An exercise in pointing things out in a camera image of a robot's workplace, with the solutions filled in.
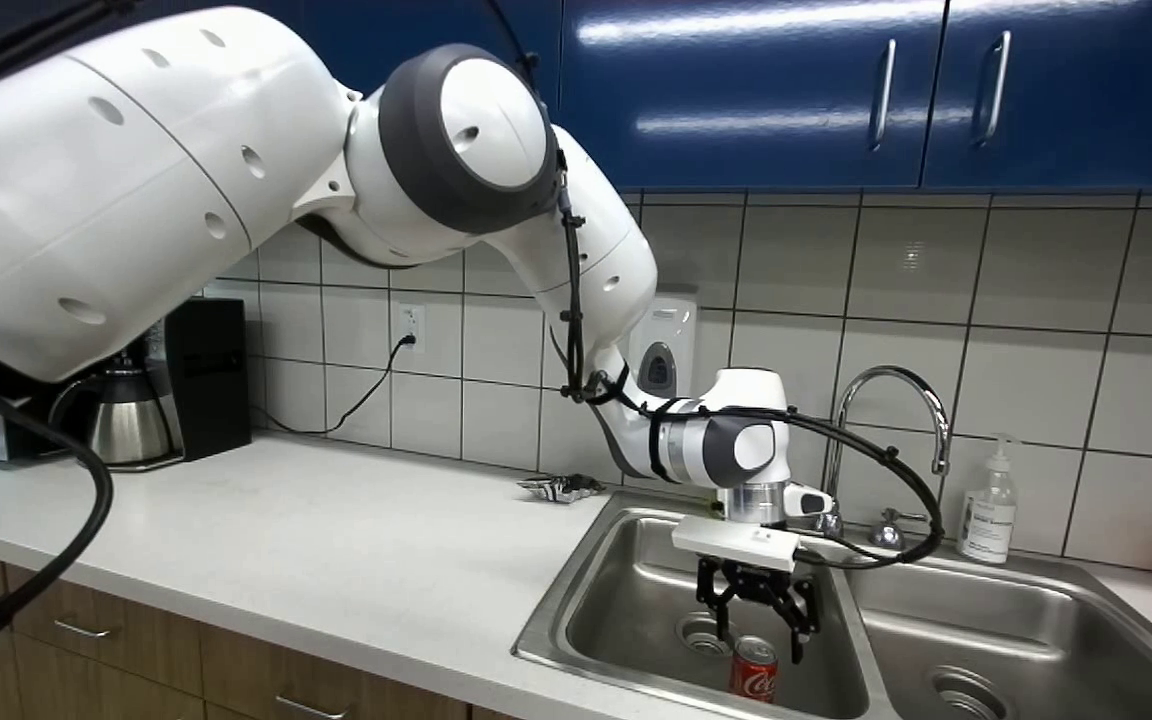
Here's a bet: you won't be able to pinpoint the blue upper cabinets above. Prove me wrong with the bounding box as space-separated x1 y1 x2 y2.
238 0 1152 193

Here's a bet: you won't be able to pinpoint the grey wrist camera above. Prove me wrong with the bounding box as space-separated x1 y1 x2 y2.
782 484 836 530

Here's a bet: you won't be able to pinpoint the black coffee maker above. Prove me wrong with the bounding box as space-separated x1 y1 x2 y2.
163 299 250 461

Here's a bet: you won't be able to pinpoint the white wall soap dispenser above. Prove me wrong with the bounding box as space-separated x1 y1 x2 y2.
627 298 698 395

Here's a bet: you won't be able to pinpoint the steel coffee carafe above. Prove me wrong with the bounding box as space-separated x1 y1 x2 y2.
47 352 171 467

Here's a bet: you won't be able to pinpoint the wooden lower cabinets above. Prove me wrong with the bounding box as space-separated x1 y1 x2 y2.
0 580 503 720

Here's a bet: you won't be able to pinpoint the stainless steel double sink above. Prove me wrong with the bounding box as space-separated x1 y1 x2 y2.
515 501 1152 720

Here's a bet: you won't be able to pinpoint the small metal object on counter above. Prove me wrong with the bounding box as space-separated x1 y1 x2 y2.
519 475 602 505

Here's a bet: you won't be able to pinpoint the red Coca-Cola can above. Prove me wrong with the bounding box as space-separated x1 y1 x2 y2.
730 635 781 700

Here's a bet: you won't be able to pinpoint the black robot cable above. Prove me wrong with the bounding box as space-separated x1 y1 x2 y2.
0 334 118 720

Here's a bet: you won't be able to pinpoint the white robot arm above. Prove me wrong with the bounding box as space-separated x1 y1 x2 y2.
0 6 806 629

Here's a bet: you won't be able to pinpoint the black power cord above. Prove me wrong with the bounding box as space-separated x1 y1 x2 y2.
250 334 419 441

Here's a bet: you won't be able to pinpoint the chrome faucet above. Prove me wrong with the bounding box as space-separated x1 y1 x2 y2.
825 362 959 551

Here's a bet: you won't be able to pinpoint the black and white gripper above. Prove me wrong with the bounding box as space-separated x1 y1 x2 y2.
672 515 816 663

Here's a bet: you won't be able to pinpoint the clear soap dispenser bottle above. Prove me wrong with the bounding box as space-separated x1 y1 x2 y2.
959 441 1017 564

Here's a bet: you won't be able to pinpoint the white wall outlet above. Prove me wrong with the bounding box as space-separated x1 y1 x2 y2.
390 304 424 356

